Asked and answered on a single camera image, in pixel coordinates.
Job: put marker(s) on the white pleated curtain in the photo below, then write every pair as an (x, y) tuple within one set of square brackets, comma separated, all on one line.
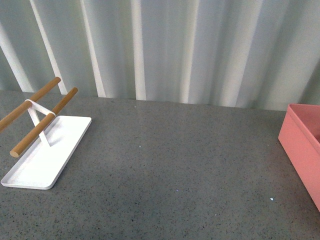
[(262, 54)]

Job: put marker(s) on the white rack with wooden bars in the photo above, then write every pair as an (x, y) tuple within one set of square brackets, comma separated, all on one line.
[(45, 151)]

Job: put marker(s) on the pink plastic bin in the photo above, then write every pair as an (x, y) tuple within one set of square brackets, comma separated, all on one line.
[(300, 138)]

